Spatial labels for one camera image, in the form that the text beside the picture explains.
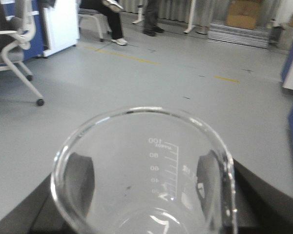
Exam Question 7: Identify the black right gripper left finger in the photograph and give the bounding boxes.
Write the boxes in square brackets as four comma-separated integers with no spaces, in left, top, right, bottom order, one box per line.
[64,153,95,217]

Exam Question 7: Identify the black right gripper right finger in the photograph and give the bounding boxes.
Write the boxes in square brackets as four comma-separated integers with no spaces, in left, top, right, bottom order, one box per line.
[196,150,232,234]

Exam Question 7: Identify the clear graduated glass beaker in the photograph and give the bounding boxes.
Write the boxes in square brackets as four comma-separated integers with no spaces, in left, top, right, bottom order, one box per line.
[50,107,238,234]

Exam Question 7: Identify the white blue cabinet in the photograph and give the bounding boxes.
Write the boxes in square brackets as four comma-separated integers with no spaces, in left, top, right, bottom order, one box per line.
[2,0,80,61]

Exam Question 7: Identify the metal floor grating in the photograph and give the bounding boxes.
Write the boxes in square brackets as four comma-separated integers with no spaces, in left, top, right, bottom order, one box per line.
[208,20,271,49]

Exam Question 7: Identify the white office chair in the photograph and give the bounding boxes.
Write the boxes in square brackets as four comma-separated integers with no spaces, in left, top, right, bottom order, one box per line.
[0,0,44,106]

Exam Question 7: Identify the standing person legs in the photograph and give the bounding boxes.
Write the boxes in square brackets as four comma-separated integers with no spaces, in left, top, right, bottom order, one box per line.
[143,0,164,37]

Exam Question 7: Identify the seated person legs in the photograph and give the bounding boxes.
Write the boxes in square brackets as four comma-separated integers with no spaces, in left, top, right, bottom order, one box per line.
[80,0,127,46]

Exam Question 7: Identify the large cardboard box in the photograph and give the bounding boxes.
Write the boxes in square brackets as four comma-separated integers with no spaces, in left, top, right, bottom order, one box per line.
[225,0,262,30]

